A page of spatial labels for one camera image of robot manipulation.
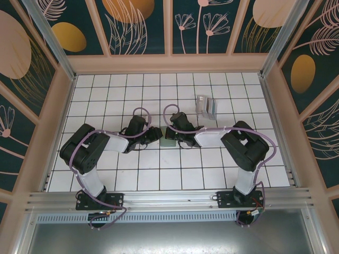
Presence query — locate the clear acrylic card stand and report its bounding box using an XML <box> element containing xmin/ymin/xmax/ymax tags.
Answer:
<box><xmin>195</xmin><ymin>94</ymin><xmax>219</xmax><ymax>121</ymax></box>

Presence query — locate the grey metal sheet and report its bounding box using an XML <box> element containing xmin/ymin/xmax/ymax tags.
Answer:
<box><xmin>15</xmin><ymin>222</ymin><xmax>324</xmax><ymax>254</ymax></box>

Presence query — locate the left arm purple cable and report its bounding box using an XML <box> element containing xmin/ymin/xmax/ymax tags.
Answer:
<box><xmin>68</xmin><ymin>107</ymin><xmax>153</xmax><ymax>231</ymax></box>

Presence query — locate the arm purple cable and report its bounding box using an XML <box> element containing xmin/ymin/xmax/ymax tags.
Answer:
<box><xmin>162</xmin><ymin>104</ymin><xmax>278</xmax><ymax>229</ymax></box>
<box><xmin>68</xmin><ymin>107</ymin><xmax>153</xmax><ymax>231</ymax></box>

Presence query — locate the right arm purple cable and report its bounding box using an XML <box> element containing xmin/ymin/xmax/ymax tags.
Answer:
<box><xmin>162</xmin><ymin>104</ymin><xmax>278</xmax><ymax>229</ymax></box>

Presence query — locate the aluminium mounting rail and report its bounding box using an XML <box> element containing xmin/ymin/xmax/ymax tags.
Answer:
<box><xmin>25</xmin><ymin>187</ymin><xmax>314</xmax><ymax>212</ymax></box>

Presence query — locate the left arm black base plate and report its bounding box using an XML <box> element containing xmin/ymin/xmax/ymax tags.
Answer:
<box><xmin>76</xmin><ymin>192</ymin><xmax>124</xmax><ymax>211</ymax></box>

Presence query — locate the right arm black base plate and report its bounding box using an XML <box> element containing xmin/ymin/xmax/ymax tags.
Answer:
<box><xmin>216</xmin><ymin>190</ymin><xmax>265</xmax><ymax>210</ymax></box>

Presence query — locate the slotted grey cable duct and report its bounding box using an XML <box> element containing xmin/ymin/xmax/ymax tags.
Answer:
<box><xmin>35</xmin><ymin>212</ymin><xmax>240</xmax><ymax>223</ymax></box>

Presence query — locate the aluminium frame post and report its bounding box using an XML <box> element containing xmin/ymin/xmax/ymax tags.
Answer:
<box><xmin>260</xmin><ymin>0</ymin><xmax>311</xmax><ymax>77</ymax></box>
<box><xmin>22</xmin><ymin>0</ymin><xmax>78</xmax><ymax>80</ymax></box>

